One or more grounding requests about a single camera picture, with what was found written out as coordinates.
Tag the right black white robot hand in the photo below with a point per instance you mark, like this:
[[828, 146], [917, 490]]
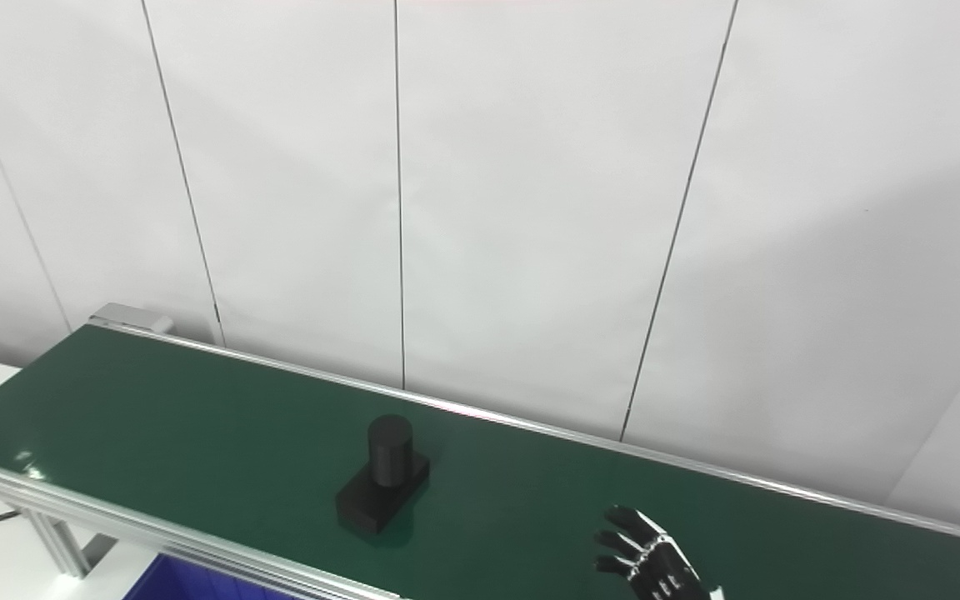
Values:
[[655, 558]]

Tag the black cylinder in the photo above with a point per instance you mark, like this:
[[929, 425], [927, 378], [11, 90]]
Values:
[[384, 475]]

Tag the blue plastic bin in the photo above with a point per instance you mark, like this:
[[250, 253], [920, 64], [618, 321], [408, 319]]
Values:
[[188, 583]]

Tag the green conveyor belt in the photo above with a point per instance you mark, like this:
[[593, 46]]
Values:
[[197, 425], [155, 533]]

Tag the aluminium conveyor leg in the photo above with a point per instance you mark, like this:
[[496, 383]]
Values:
[[59, 542]]

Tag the silver conveyor end bracket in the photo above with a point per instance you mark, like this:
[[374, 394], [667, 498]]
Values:
[[130, 317]]

